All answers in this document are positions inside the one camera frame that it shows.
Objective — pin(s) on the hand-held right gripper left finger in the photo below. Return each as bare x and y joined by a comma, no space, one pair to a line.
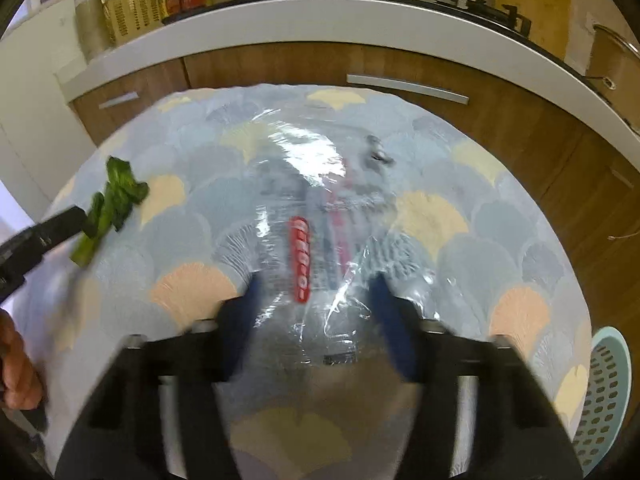
250,310

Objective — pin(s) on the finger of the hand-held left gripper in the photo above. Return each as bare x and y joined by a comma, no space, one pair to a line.
57,232

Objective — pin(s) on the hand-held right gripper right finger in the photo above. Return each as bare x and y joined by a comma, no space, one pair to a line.
392,325

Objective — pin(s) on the green vegetable leaf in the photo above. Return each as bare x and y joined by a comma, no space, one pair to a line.
117,192

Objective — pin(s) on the clear plastic bag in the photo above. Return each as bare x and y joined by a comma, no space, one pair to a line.
310,210

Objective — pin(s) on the light blue perforated basket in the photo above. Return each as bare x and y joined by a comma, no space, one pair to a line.
600,400

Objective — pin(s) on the person's left hand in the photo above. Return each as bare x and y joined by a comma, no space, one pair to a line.
17,370

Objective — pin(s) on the clear storage jar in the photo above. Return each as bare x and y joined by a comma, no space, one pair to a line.
92,25

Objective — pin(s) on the yellow slotted holder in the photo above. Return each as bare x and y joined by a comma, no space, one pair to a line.
132,15

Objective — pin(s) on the wooden kitchen cabinet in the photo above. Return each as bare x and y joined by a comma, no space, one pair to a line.
525,125

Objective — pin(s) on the white kitchen countertop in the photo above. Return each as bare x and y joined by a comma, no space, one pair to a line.
300,27

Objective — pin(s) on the steel pot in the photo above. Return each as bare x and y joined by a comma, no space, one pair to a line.
617,65

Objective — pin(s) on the wooden cutting board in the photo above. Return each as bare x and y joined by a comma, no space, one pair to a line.
537,0

